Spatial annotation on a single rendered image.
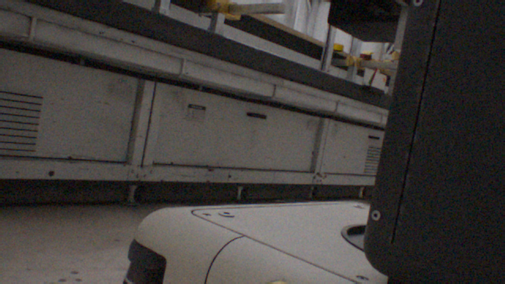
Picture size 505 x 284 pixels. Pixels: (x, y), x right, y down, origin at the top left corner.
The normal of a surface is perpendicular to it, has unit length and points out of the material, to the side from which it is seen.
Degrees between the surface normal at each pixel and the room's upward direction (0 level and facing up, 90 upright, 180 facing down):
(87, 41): 90
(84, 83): 90
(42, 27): 90
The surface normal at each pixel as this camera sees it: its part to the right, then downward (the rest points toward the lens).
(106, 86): 0.73, 0.17
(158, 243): -0.58, -0.36
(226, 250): -0.28, -0.81
